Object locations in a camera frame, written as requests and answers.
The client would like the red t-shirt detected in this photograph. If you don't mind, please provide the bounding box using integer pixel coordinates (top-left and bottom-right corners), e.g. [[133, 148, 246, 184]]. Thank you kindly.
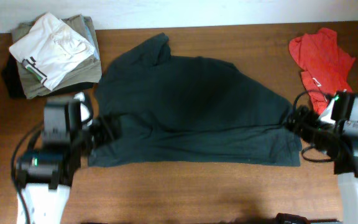
[[288, 28, 356, 95]]

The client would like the dark green t-shirt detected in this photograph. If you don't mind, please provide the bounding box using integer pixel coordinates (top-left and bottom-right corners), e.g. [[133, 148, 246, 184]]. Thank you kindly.
[[88, 34, 301, 167]]

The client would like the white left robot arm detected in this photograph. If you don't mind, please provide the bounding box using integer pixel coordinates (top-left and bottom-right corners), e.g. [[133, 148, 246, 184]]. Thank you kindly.
[[11, 116, 114, 224]]

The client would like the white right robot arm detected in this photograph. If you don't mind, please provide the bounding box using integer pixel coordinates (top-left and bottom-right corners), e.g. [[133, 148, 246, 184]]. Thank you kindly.
[[288, 103, 358, 223]]

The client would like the white folded t-shirt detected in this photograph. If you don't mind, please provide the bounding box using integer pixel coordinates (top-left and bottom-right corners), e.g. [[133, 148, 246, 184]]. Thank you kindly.
[[9, 12, 96, 90]]

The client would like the black folded garment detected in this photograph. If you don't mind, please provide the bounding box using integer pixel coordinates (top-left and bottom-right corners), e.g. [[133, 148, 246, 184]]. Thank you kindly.
[[1, 55, 94, 98]]

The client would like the light blue folded garment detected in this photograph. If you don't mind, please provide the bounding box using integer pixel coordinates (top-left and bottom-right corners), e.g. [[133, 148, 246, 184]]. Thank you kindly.
[[83, 17, 100, 60]]

